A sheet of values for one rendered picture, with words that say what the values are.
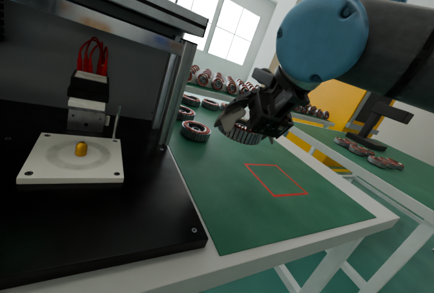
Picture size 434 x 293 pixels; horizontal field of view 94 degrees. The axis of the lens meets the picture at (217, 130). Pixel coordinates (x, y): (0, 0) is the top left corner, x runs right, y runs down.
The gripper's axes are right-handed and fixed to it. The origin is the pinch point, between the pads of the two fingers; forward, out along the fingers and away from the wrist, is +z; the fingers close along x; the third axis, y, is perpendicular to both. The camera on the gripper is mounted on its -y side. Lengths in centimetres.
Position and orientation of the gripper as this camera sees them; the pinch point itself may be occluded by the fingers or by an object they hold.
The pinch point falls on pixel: (239, 130)
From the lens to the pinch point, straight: 51.3
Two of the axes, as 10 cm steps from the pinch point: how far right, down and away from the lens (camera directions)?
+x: 9.2, 2.4, 3.2
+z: -4.0, 5.4, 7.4
